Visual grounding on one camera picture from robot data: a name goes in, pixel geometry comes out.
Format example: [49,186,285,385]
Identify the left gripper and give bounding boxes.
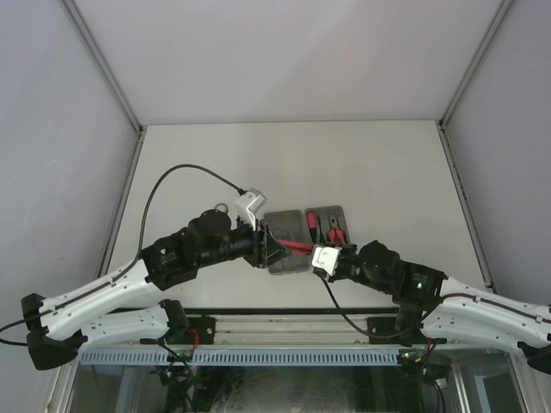
[196,212,291,269]

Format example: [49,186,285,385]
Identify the red utility knife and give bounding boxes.
[278,239,313,256]

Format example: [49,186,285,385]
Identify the grey plastic tool case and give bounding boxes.
[263,206,350,275]

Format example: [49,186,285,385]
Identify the red screwdriver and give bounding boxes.
[317,216,325,243]
[306,212,318,243]

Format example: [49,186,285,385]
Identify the red black pliers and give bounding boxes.
[327,216,347,244]

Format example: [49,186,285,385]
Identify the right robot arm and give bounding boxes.
[327,241,550,373]

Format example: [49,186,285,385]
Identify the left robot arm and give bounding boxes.
[22,209,290,371]

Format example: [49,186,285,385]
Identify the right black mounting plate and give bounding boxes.
[356,317,448,347]

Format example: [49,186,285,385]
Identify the black mounting plate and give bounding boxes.
[356,317,448,347]
[166,315,216,345]

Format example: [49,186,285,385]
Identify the black tape roll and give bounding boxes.
[214,203,229,214]

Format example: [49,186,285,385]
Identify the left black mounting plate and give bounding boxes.
[166,315,216,345]

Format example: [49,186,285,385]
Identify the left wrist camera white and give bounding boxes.
[235,188,267,231]

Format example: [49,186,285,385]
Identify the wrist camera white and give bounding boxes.
[235,188,267,231]
[311,244,342,278]

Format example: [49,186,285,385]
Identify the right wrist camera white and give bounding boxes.
[311,244,342,278]

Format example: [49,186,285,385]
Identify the aluminium front rail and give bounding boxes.
[81,313,529,347]

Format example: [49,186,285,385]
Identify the left black cable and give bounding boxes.
[0,163,245,346]

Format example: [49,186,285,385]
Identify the right aluminium frame post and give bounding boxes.
[435,0,517,285]

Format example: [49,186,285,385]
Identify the aluminium frame post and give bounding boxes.
[59,0,145,276]
[435,0,517,285]

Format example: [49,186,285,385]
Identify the left aluminium frame post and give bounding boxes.
[59,0,145,276]

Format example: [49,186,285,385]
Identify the grey slotted cable duct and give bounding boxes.
[79,348,400,367]

